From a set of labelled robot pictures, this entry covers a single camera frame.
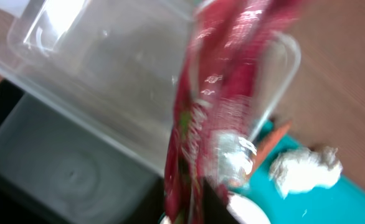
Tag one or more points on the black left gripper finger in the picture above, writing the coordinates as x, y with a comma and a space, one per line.
215, 212

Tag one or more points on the teal plastic tray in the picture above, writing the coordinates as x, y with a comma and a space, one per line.
343, 203

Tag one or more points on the pink plate with peanuts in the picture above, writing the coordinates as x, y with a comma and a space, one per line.
245, 211

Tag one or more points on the black tray bin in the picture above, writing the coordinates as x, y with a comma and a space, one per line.
54, 171

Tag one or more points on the white napkin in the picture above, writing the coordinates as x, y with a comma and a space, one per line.
297, 171

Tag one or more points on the carrot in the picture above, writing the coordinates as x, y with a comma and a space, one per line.
267, 144

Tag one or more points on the clear plastic bin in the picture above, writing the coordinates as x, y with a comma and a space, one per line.
110, 65

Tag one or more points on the red snack wrapper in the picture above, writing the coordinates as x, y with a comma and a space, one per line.
213, 110

